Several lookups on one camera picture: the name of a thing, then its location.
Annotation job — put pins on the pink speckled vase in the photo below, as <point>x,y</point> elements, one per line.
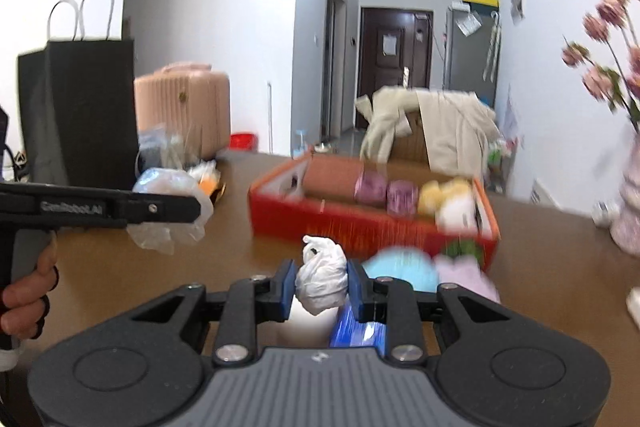
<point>630,217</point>

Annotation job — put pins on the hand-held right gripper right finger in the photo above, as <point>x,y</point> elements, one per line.
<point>355,292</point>

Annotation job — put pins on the black paper shopping bag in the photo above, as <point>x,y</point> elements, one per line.
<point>80,117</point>

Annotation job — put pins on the white pole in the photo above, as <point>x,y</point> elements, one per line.
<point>268,117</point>

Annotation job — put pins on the blue packet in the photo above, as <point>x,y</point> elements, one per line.
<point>350,332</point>

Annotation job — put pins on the white cloth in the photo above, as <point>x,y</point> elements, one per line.
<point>305,329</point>

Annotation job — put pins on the person's left hand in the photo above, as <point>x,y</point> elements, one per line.
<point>25,302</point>

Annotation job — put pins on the grey interior door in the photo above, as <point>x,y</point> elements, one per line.
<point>335,57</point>

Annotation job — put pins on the white paper on door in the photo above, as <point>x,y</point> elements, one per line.
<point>390,45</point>

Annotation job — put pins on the beige coat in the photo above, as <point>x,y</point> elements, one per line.
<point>450,127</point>

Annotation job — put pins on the white plastic bag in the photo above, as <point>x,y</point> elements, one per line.
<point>322,277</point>

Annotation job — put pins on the red cardboard box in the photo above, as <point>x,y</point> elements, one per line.
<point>360,227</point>

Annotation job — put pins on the folded white umbrella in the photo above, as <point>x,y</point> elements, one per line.
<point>492,52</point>

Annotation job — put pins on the red plastic basin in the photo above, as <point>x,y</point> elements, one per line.
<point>244,141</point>

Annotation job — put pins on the dark brown entrance door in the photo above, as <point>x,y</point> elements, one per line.
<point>380,72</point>

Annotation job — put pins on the paper sheet on refrigerator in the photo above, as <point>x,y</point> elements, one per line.
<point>468,24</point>

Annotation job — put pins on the clear plastic bag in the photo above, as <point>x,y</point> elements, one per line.
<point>160,182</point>

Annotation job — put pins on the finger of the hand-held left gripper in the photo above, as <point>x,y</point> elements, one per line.
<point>165,209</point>

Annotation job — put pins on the dried pink roses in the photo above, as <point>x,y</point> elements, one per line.
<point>600,82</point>

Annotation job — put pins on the brown cardboard box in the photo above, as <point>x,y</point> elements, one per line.
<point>410,142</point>

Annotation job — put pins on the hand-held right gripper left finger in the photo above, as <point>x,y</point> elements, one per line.
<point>287,292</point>

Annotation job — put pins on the yellow and white plush toy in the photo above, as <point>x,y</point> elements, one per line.
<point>445,202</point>

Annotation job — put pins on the cyan plush toy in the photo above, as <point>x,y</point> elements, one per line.
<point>400,269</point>

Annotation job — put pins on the grey refrigerator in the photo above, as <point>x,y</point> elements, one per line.
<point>465,62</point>

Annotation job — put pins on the pink hard-shell suitcase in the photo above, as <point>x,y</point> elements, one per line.
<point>185,107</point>

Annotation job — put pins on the purple satin scrunchie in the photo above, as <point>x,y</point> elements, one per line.
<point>371,188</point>
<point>403,198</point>

